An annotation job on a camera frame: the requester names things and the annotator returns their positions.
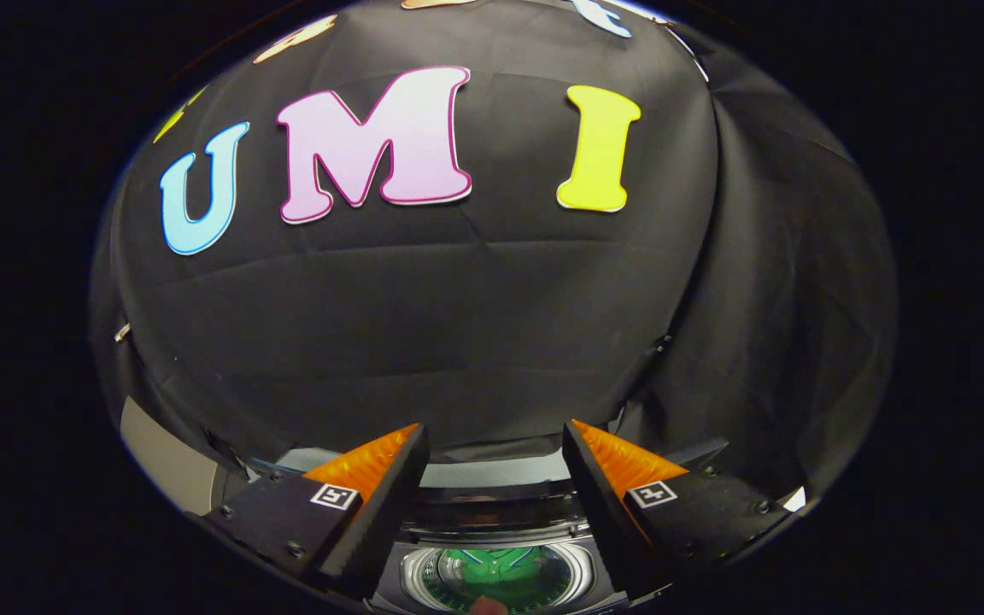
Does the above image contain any grey cabinet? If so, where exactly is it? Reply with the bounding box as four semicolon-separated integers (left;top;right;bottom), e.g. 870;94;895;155
120;396;230;517

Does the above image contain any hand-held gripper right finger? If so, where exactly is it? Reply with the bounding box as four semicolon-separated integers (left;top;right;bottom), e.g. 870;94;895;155
562;419;801;595

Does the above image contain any grey top-load washing machine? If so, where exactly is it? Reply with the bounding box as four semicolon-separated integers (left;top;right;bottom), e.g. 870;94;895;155
210;440;732;615

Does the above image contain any black backdrop cloth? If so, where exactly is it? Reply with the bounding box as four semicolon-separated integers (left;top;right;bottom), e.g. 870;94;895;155
89;0;899;513

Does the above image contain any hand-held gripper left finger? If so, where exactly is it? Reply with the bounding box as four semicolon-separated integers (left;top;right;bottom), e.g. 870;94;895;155
202;423;431;600

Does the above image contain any green polo shirt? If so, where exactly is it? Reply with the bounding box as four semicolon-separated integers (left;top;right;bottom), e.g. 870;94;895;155
420;547;575;615

